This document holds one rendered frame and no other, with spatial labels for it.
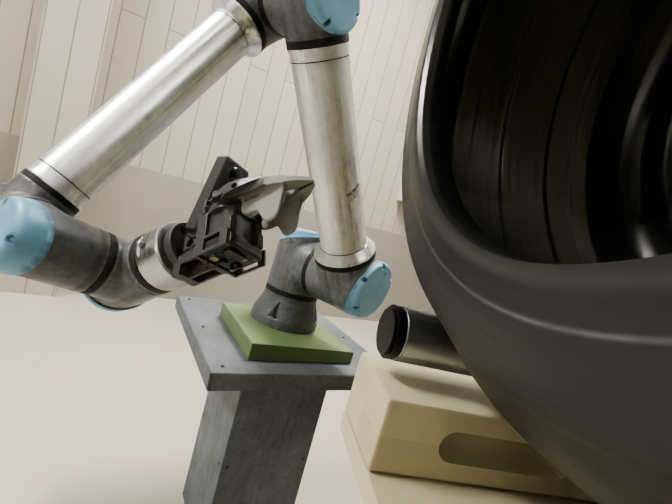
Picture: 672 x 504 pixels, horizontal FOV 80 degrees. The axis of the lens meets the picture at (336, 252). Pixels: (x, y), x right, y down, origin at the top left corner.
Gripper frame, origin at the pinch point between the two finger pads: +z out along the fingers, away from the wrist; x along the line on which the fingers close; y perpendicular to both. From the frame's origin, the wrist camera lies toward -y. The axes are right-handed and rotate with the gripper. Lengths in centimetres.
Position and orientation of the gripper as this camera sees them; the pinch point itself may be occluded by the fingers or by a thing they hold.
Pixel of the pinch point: (303, 180)
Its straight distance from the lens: 48.7
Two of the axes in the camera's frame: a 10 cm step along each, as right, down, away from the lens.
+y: 0.8, 8.5, -5.2
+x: -5.2, -4.1, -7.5
